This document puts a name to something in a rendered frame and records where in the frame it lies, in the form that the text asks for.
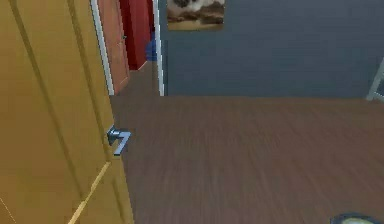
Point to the grey metal frame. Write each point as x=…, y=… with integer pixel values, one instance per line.
x=376, y=85

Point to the blue round object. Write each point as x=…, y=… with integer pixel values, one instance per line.
x=151, y=50

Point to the dark round rimmed object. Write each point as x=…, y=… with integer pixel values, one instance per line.
x=358, y=219

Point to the framed cat picture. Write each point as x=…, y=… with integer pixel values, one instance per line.
x=195, y=14

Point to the orange wooden room door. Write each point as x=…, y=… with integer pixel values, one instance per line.
x=114, y=43

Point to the yellow wooden room door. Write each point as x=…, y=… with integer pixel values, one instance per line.
x=50, y=116

